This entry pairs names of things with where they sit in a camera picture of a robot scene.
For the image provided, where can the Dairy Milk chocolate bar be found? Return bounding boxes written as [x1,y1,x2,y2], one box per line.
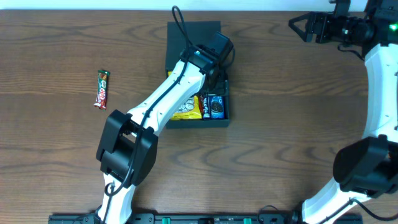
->
[202,96,211,119]

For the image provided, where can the KitKat Milo chocolate bar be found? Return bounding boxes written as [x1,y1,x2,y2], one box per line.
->
[93,70,110,110]

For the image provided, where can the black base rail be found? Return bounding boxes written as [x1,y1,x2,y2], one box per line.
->
[48,212,364,224]

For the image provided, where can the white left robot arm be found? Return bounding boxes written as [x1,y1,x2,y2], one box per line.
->
[96,45,235,223]

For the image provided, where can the yellow Hacks candy bag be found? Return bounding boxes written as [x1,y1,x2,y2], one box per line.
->
[167,70,203,121]

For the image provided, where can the red Hacks candy bag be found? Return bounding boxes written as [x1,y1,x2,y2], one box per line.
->
[198,95,204,115]

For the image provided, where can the blue Oreo cookie pack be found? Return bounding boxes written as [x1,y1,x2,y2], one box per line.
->
[209,96,224,119]

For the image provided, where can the dark green gift box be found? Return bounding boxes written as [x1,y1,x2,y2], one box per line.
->
[165,21,229,129]

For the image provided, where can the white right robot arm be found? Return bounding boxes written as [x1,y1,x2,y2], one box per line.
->
[289,6,397,223]

